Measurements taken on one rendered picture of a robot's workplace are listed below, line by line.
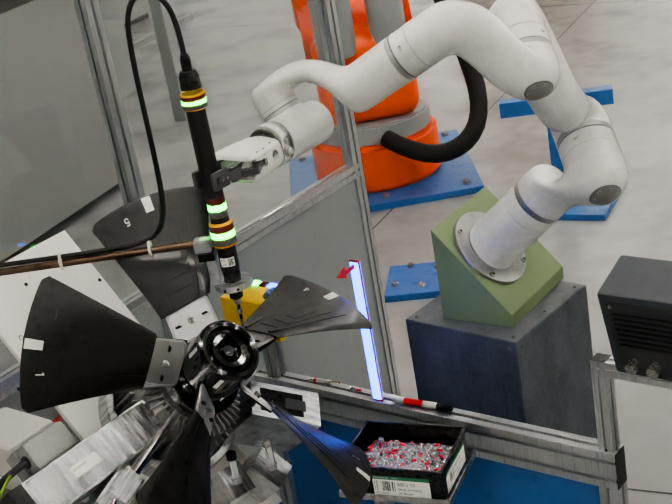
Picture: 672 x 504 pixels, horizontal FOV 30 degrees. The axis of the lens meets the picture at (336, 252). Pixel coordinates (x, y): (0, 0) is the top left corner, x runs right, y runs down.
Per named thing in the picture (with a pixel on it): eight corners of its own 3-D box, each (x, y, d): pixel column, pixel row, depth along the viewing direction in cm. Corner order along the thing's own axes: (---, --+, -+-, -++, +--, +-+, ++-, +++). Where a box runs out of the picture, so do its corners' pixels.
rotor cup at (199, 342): (149, 383, 223) (179, 351, 214) (186, 329, 234) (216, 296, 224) (214, 431, 225) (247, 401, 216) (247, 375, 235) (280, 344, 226)
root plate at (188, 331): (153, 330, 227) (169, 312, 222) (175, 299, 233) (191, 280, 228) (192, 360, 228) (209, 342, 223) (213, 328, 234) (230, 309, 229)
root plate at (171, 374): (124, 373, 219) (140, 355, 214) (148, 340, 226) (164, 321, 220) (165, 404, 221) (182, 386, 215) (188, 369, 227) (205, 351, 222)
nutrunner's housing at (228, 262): (225, 303, 227) (170, 58, 209) (227, 294, 231) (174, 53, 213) (246, 300, 227) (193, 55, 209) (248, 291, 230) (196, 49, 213)
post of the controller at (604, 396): (598, 450, 238) (589, 359, 230) (605, 442, 240) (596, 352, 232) (613, 453, 236) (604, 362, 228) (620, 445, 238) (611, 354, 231)
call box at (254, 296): (227, 337, 285) (218, 295, 281) (255, 318, 292) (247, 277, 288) (281, 348, 275) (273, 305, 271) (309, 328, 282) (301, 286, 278)
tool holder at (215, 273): (202, 298, 225) (190, 248, 221) (207, 281, 231) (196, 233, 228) (251, 291, 224) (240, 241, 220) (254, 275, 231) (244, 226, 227)
